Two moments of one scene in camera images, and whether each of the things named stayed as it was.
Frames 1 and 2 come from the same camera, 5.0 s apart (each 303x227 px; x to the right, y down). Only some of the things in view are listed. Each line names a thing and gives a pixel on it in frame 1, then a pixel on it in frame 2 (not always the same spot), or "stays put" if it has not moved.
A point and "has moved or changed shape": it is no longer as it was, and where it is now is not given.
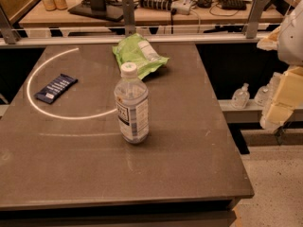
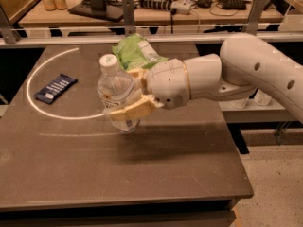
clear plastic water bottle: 132,100 has moved or changed shape
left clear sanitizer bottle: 240,97 stays put
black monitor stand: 96,5 stays put
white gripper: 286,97 -> 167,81
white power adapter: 181,7 stays put
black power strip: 157,4 stays put
